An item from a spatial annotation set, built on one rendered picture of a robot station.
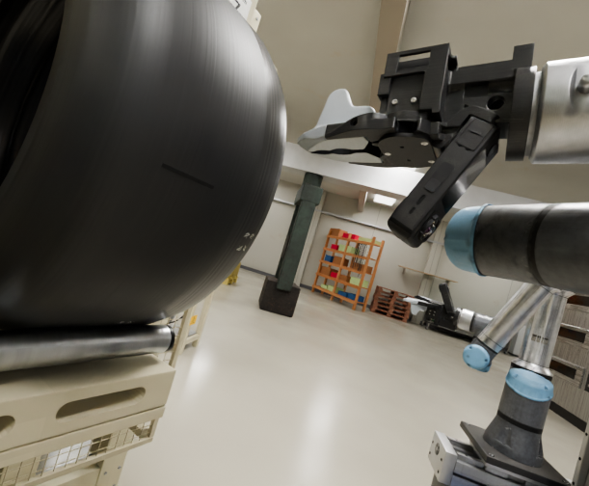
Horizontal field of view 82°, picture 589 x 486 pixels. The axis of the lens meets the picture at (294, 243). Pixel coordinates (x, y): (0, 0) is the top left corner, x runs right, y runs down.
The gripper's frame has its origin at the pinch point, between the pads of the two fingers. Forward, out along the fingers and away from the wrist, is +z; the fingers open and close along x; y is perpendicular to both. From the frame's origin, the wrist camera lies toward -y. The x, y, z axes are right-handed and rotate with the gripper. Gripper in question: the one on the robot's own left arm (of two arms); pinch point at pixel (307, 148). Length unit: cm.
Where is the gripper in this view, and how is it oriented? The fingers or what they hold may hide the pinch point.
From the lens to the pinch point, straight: 38.6
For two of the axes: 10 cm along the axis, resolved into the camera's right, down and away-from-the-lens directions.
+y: 1.9, -9.8, 1.0
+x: -5.0, -1.8, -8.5
